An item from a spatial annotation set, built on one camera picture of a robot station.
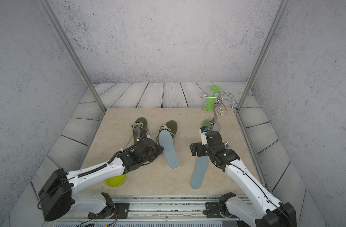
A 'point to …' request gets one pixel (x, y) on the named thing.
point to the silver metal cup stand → (211, 123)
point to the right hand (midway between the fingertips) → (198, 144)
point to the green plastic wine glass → (211, 100)
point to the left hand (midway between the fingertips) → (168, 148)
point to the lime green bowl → (116, 181)
